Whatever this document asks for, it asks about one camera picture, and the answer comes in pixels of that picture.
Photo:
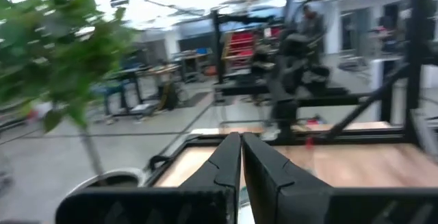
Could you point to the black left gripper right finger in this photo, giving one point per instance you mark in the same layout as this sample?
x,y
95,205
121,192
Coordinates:
x,y
308,203

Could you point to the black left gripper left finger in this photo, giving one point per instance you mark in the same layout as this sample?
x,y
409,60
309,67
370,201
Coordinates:
x,y
154,207

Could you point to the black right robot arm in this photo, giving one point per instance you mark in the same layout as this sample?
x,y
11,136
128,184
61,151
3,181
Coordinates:
x,y
287,80

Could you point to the white round plant pot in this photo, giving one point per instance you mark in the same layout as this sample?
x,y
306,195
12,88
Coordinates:
x,y
138,176

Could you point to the background workbench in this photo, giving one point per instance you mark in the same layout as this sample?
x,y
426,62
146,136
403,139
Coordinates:
x,y
164,70

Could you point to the green leafy plant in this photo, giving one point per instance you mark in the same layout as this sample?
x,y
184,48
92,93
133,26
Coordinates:
x,y
68,63

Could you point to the red storage shelving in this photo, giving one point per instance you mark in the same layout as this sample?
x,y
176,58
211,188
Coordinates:
x,y
239,46

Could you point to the person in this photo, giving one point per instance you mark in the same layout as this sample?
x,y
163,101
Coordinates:
x,y
311,25

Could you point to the black aluminium table frame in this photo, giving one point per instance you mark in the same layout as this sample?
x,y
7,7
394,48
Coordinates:
x,y
415,63

